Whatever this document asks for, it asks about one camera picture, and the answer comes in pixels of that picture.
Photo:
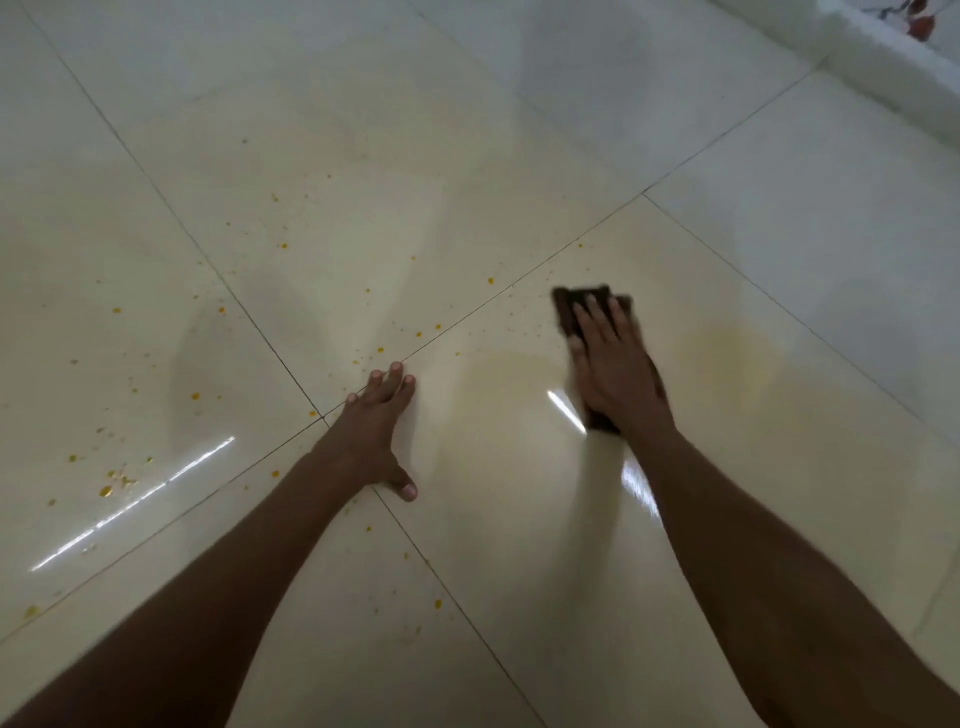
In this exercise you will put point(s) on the person's right hand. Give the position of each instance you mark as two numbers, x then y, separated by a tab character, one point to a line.
619	375

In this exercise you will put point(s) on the person's left hand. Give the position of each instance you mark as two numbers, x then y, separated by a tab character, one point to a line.
364	442

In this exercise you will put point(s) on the dark brown cleaning cloth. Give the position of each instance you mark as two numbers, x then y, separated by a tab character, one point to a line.
566	300

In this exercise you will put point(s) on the person's left forearm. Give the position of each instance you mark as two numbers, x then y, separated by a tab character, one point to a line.
187	600

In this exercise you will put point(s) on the person's right forearm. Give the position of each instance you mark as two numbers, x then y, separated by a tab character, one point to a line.
772	585

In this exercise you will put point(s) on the red floral patterned fabric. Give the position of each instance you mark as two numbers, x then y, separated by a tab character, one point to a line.
921	26

